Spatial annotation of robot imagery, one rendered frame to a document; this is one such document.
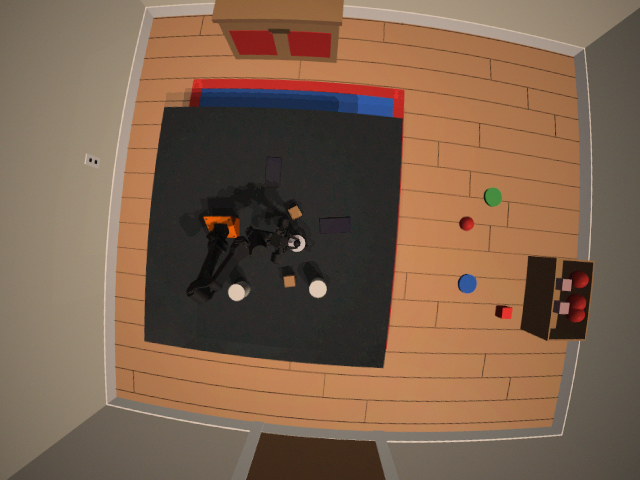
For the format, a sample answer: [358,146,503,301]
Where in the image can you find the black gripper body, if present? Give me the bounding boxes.
[264,218,289,264]

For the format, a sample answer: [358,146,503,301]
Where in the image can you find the white cylinder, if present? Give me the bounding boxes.
[228,281,250,301]
[309,278,327,297]

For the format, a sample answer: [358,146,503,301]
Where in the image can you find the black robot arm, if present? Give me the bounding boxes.
[186,223,287,305]

